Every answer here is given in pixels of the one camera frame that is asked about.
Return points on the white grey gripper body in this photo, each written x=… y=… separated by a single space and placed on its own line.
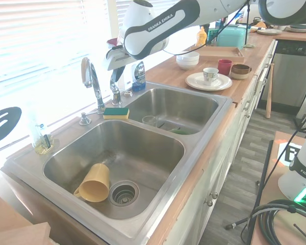
x=117 y=57

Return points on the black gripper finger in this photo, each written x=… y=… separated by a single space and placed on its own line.
x=121 y=70
x=114 y=76

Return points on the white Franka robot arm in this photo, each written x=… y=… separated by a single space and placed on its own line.
x=153 y=28

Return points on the chrome faucet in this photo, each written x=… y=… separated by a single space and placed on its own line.
x=98 y=89

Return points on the blue dish soap bottle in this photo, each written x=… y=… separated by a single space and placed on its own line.
x=138 y=79

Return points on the yellow green dish sponge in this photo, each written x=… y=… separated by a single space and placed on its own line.
x=116 y=113

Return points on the chrome soap dispenser pump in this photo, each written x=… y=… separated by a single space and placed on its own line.
x=84 y=119

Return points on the clear ribbed drinking glass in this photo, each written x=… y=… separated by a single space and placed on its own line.
x=149 y=120

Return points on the white stacked bowl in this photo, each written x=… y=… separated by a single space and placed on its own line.
x=187 y=57
x=187 y=66

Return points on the large white dinner plate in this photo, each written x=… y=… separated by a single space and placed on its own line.
x=193 y=85

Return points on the white window blinds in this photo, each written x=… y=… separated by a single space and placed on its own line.
x=40 y=51

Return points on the yellow mustard bottle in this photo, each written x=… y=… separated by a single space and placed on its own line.
x=201 y=37

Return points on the stainless steel double sink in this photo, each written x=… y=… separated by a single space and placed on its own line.
x=148 y=158

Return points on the white patterned teacup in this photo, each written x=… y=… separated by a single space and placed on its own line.
x=209 y=75

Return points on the clear bottle yellow liquid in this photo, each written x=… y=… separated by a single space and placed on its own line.
x=42 y=143

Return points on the wooden serving tray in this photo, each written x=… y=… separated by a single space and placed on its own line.
x=219 y=53

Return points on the small white plate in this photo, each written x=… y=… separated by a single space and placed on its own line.
x=220 y=80

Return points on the red cup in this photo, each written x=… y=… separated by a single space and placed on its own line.
x=224 y=67

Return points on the yellow plastic mug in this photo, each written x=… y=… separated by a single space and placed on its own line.
x=95 y=183

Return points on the teal bread box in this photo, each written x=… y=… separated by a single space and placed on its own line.
x=232 y=37

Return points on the black slotted spatula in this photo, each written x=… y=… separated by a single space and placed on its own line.
x=7 y=122

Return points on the perforated drain strainer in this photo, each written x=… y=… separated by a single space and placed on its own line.
x=124 y=194

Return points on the brown ceramic bowl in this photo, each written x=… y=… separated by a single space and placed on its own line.
x=239 y=71

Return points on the white wipes container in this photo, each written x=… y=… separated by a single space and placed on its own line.
x=243 y=16

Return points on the white kitchen cabinets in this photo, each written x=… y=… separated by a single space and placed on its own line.
x=224 y=163

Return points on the wooden baseball bat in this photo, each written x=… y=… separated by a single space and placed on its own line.
x=269 y=97

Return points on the stack of white plates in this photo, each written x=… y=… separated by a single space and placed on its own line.
x=269 y=31

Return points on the stainless steel dishwasher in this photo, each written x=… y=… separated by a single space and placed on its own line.
x=288 y=74

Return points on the black tripod stand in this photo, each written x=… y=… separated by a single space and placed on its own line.
x=261 y=189

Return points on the black white marker tag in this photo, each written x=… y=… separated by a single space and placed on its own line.
x=286 y=153

